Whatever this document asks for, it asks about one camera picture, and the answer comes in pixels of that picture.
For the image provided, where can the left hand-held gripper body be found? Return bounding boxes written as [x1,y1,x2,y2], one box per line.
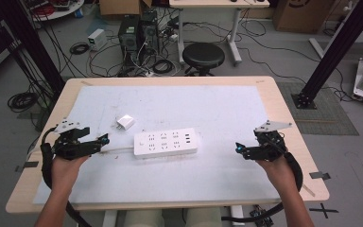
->
[53,118,99,161]

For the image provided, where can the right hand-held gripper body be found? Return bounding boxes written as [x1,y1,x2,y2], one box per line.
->
[245,119,293,162]

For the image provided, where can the person's left hand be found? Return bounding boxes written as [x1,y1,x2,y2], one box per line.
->
[50,153,90,192]

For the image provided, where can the person's right hand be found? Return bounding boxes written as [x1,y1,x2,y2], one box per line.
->
[254,155,296,192]

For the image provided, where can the white charger adapter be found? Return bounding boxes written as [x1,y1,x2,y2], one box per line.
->
[115,113,136,131]

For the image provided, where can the black tape strip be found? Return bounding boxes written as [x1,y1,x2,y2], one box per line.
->
[308,170,332,181]
[14,161,40,173]

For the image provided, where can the white table leg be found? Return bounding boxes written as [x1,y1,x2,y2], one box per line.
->
[231,204,246,227]
[101,209,118,227]

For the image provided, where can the white power strip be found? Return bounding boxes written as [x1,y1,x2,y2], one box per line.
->
[133,127,199,160]

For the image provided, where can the grey floor mat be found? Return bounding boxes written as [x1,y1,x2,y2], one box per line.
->
[276,81,360,137]

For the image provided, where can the white table mat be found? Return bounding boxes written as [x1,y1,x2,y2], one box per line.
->
[32,84,282,206]

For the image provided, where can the black tape cross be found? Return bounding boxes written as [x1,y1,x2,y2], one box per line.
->
[308,202,340,219]

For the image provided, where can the black round stool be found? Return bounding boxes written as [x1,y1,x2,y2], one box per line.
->
[181,42,226,78]

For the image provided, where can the white power supply box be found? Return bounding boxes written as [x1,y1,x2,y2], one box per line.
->
[87,28,109,52]

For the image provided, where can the black computer tower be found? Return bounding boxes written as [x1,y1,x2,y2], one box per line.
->
[117,14,142,65]
[139,9,160,55]

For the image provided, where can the large cardboard box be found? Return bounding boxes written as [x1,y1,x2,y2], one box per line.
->
[271,0,337,35]

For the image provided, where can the round white table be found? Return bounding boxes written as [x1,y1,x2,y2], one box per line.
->
[23,0,86,23]

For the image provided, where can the white desk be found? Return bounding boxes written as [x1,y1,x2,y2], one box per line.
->
[168,0,271,66]

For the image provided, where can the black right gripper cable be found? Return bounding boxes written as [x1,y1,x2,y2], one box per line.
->
[221,152,304,223]

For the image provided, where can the black coiled cable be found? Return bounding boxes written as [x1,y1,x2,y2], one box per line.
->
[7,92,40,114]
[151,59,175,76]
[69,42,91,56]

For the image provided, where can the black metal post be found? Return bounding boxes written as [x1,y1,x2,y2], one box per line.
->
[7,0,66,96]
[290,0,363,110]

